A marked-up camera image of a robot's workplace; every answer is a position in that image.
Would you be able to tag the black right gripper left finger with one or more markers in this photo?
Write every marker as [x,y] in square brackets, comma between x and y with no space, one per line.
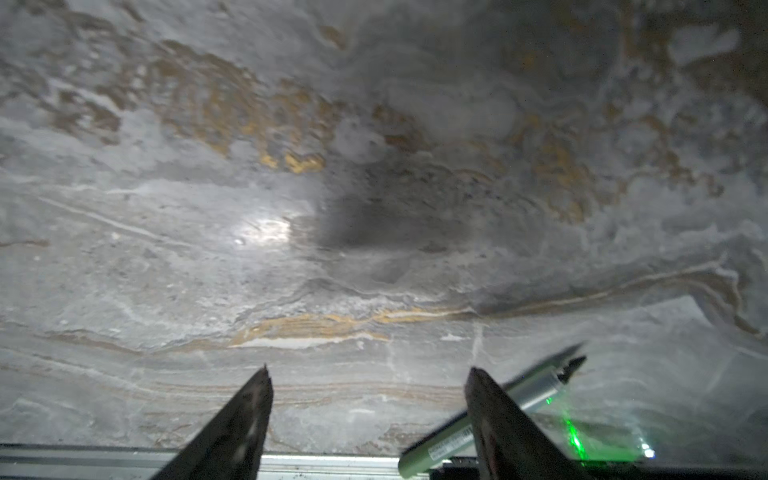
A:
[230,446]

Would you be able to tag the green pen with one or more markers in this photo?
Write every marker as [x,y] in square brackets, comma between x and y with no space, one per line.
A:
[528,391]

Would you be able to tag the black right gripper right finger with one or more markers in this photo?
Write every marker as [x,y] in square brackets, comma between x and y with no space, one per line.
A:
[508,443]

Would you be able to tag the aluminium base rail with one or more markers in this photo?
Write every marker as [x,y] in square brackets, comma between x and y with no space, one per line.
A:
[20,461]

